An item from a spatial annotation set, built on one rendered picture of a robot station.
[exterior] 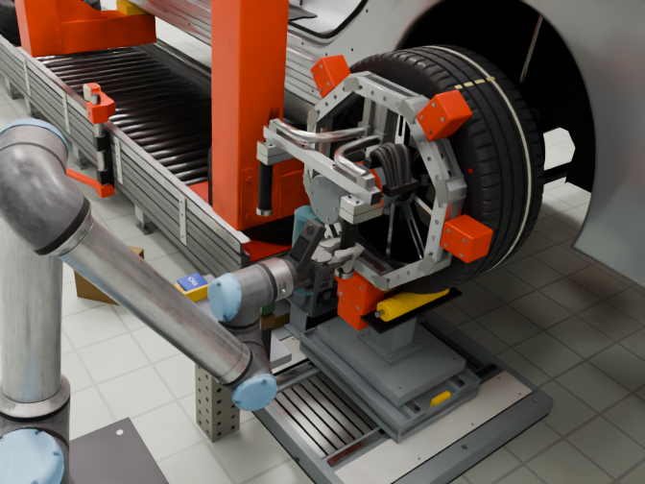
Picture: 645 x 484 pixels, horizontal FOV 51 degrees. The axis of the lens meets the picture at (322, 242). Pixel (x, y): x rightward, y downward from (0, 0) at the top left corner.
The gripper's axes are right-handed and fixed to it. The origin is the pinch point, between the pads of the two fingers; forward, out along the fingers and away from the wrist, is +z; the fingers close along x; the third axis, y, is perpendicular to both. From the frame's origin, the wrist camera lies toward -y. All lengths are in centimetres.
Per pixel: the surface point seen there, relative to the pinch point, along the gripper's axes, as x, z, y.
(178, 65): -270, 95, 51
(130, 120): -215, 38, 56
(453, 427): 13, 41, 75
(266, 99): -60, 15, -12
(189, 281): -49, -17, 35
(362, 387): -12, 23, 68
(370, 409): -5, 21, 71
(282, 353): -11.5, -10.0, 37.9
